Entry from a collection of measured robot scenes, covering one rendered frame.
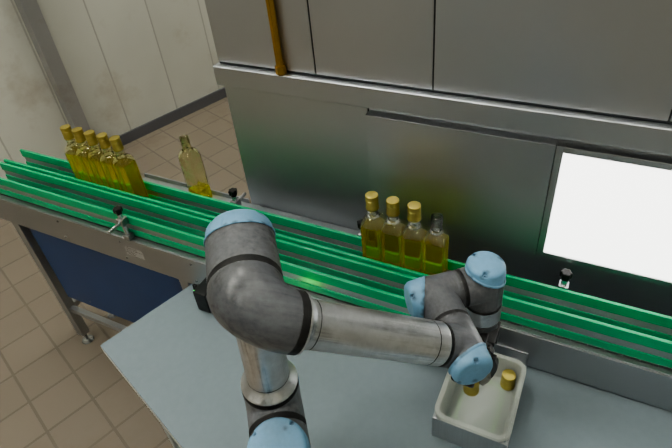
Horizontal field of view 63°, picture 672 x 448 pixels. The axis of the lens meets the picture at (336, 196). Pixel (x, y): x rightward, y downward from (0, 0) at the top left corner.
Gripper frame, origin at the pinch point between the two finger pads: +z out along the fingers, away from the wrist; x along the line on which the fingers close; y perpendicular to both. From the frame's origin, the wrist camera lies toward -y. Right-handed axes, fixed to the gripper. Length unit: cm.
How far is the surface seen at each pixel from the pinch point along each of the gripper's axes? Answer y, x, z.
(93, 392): -7, 158, 91
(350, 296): 13.0, 36.4, 0.7
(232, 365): -10, 63, 17
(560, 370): 20.7, -17.9, 14.0
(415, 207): 25.6, 22.5, -24.4
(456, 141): 39, 17, -37
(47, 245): 13, 171, 26
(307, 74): 42, 59, -48
